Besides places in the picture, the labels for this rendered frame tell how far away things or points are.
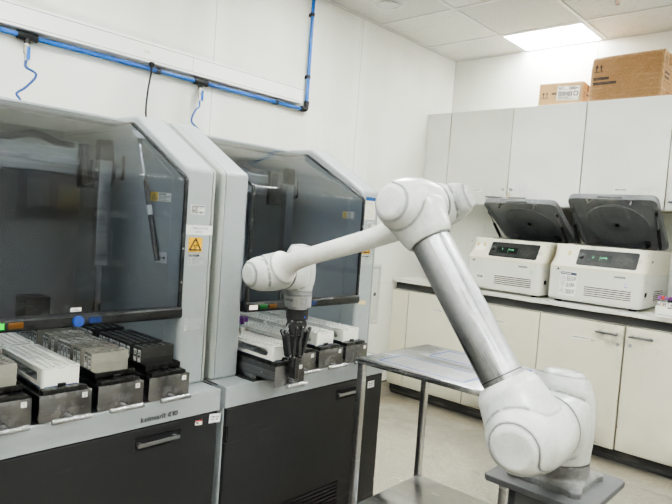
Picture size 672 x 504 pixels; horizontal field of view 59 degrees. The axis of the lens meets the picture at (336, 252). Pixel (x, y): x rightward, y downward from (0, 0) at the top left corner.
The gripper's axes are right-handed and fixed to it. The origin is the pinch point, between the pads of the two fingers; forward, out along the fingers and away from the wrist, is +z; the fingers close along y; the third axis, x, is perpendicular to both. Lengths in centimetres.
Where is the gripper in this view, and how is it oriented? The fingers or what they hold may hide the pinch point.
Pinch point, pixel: (293, 367)
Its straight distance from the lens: 202.2
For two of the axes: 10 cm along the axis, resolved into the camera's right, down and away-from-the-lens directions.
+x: 7.4, 0.9, -6.7
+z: -0.7, 10.0, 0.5
